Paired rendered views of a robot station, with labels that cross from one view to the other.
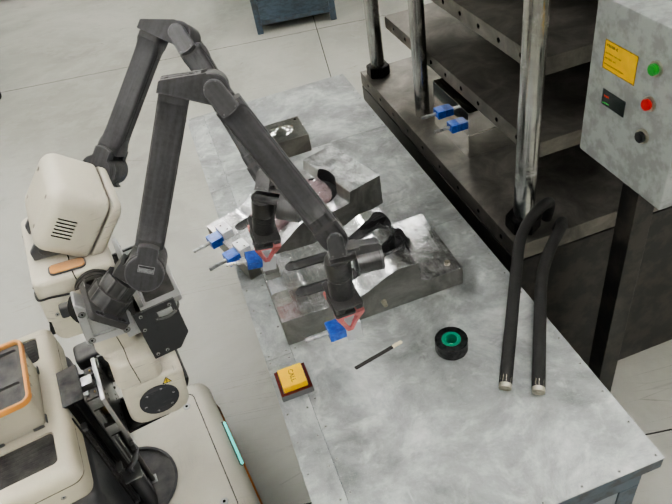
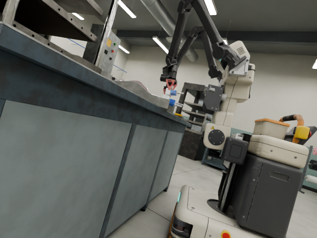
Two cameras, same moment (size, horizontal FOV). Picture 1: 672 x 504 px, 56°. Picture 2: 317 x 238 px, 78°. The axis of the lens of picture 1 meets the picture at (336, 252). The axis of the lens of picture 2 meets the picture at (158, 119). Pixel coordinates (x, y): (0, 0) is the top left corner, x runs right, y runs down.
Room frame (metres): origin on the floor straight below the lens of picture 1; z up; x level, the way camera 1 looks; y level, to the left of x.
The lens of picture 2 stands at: (2.56, 0.91, 0.71)
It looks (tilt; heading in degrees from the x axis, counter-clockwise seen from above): 1 degrees up; 211
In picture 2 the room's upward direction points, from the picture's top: 16 degrees clockwise
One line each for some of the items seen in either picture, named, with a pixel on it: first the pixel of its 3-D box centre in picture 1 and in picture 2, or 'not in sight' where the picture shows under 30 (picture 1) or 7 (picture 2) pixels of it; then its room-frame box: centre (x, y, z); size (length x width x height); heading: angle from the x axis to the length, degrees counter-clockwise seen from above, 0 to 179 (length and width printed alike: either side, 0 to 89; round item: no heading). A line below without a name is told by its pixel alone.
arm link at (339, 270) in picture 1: (340, 265); not in sight; (1.01, 0.00, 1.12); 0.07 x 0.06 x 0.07; 95
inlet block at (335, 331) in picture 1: (331, 331); not in sight; (1.00, 0.05, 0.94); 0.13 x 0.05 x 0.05; 103
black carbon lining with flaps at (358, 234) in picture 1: (348, 251); not in sight; (1.28, -0.03, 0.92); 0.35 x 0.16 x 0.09; 101
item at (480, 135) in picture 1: (514, 98); not in sight; (1.96, -0.73, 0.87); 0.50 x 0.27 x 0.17; 101
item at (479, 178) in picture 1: (525, 115); not in sight; (2.03, -0.80, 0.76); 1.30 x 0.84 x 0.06; 11
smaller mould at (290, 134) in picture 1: (279, 140); (70, 67); (2.06, 0.13, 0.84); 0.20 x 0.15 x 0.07; 101
